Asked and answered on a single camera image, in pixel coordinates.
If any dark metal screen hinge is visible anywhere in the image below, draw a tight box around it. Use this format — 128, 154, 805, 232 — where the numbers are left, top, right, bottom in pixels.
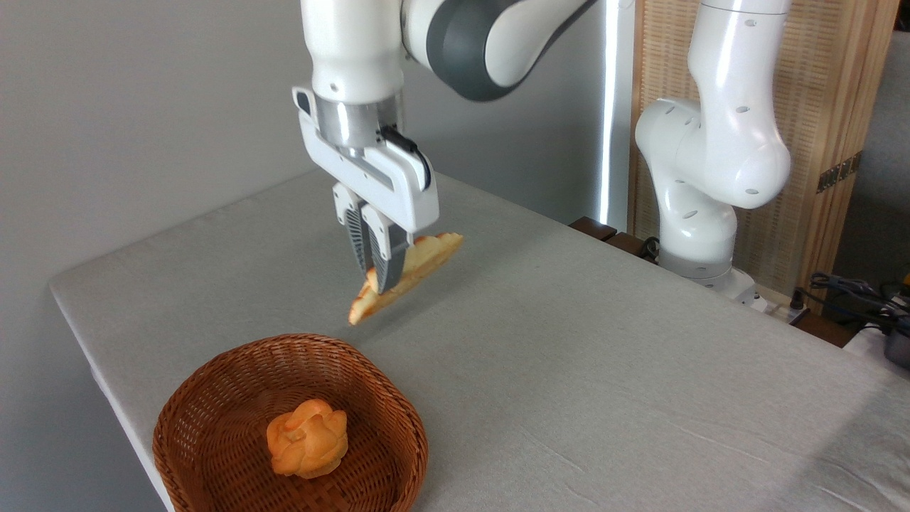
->
816, 151, 863, 194

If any round orange bread bun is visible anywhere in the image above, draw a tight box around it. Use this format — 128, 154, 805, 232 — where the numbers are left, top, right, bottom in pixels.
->
267, 398, 349, 479

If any brown wicker basket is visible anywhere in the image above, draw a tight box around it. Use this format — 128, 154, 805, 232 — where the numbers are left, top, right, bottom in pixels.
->
152, 334, 429, 512

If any grey tablecloth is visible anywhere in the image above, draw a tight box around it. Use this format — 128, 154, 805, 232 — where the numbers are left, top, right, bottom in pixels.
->
48, 169, 910, 512

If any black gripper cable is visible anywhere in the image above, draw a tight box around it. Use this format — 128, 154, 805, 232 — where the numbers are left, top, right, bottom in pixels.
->
380, 125, 432, 191

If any wooden folding screen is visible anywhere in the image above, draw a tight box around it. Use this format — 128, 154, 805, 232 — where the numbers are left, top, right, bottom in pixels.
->
628, 0, 900, 299

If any long toasted bread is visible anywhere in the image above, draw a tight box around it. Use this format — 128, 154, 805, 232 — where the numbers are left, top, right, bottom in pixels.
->
348, 232, 464, 326

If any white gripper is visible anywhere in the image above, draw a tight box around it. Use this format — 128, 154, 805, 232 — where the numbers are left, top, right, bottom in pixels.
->
291, 87, 440, 294

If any white power strip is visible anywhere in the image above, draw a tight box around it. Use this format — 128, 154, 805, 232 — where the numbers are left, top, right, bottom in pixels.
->
752, 288, 811, 326

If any black cable bundle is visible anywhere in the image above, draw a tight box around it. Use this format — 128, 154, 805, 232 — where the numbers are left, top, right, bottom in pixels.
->
796, 272, 910, 335

